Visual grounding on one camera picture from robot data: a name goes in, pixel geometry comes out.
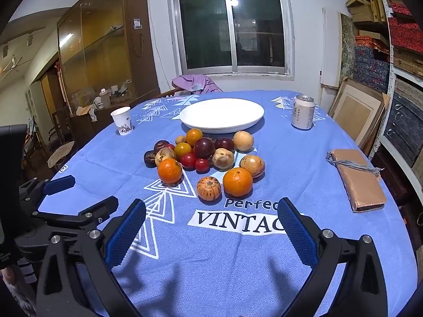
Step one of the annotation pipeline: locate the white round plate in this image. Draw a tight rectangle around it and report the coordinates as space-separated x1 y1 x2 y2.
179 98 265 134

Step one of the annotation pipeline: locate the white beverage can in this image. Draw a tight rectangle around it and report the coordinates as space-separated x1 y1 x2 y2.
291 95 315 130

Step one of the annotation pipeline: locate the speckled tan fruit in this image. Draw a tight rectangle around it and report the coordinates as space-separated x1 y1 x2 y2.
240 155 265 178

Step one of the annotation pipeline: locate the large orange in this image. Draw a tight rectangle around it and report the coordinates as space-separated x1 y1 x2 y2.
158 158 182 185
222 167 253 198

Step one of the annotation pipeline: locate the beige blotched fruit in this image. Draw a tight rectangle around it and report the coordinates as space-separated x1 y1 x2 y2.
212 148 235 170

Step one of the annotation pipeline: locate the orange yellow tomato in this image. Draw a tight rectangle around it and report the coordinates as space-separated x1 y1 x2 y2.
186 128 203 147

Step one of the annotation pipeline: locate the sliding glass window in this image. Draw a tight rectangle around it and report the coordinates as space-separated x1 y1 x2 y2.
168 0 295 80

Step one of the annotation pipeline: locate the blue printed tablecloth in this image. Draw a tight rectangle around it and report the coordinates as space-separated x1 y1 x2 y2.
40 91 418 316

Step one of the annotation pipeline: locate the purple cloth on chair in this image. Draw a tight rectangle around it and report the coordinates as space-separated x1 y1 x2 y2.
171 74 222 95

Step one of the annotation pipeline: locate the small tan longan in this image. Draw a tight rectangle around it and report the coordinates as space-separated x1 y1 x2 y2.
175 135 186 144

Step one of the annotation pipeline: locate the white paper cup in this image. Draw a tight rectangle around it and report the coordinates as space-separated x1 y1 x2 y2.
111 106 133 136

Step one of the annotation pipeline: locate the storage shelf with boxes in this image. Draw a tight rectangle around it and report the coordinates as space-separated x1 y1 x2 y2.
346 0 422 188

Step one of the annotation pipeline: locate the striped orange pepino fruit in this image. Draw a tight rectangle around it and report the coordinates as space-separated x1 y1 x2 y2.
196 176 222 202

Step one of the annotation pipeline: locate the dark purple plum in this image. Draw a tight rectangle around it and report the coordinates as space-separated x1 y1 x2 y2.
194 137 215 158
214 137 235 152

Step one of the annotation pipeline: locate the wooden chair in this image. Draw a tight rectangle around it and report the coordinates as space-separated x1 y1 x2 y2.
148 88 183 100

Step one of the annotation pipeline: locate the small red cherry tomato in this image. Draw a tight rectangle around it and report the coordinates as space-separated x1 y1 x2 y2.
194 158 210 173

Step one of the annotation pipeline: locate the tan leather wallet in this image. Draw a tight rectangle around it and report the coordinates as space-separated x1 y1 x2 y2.
326 149 387 213

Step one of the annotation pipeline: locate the leaning picture frame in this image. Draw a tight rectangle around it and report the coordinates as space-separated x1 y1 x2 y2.
328 78 390 155

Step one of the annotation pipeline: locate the tan round fruit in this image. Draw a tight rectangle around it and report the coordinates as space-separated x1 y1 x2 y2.
233 130 255 152

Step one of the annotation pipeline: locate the wooden glass display cabinet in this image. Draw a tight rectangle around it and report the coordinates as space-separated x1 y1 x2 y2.
57 0 162 113

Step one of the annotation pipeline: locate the pale blotched fruit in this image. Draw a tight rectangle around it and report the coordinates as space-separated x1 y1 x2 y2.
155 147 178 166

